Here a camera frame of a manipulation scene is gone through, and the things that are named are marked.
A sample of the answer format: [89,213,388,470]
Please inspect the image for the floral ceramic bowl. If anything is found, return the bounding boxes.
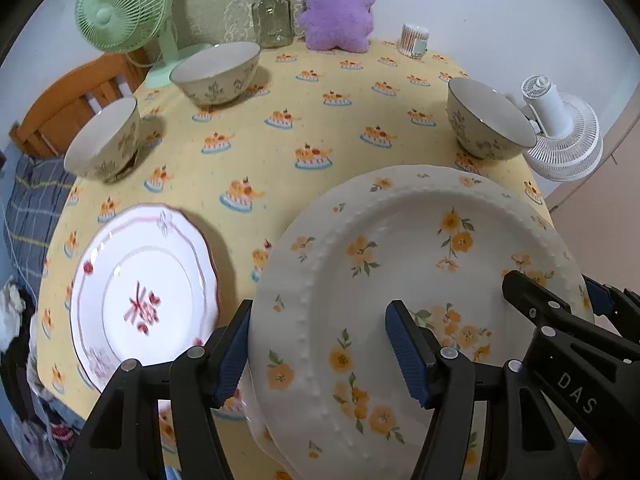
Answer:
[447,77,537,160]
[64,96,140,182]
[169,41,262,108]

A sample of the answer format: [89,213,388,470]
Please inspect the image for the white clip fan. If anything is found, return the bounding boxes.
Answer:
[521,75,603,182]

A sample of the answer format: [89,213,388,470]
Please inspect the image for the purple plush toy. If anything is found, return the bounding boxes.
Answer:
[297,0,375,53]

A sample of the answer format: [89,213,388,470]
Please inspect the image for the glass jar dark lid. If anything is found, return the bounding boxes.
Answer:
[252,0,294,49]

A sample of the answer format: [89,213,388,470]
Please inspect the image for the scalloped yellow floral plate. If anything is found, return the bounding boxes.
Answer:
[239,366,486,479]

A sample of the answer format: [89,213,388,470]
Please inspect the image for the large yellow floral plate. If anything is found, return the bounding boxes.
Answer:
[248,166,593,479]

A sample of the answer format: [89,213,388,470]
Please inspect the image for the yellow patterned tablecloth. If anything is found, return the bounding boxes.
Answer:
[37,37,566,480]

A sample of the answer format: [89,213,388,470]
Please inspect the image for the grey plaid pillow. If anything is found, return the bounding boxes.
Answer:
[1,154,76,304]

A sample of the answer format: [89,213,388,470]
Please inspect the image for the green desk fan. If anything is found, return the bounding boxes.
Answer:
[75,0,209,89]

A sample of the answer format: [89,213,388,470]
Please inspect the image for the pile of clothes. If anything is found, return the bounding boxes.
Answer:
[1,282,85,479]

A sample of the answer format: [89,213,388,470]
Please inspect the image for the cotton swab container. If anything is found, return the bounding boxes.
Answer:
[397,23,430,60]

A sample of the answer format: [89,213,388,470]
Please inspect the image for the red pattern white plate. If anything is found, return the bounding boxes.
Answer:
[70,204,219,390]

